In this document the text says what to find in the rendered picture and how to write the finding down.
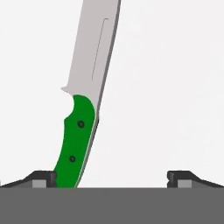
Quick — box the green-handled knife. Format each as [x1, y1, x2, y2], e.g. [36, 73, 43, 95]
[52, 0, 123, 189]

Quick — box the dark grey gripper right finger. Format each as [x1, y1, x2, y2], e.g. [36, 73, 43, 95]
[166, 170, 224, 189]

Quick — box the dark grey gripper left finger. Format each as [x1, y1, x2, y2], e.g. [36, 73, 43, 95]
[0, 170, 58, 189]

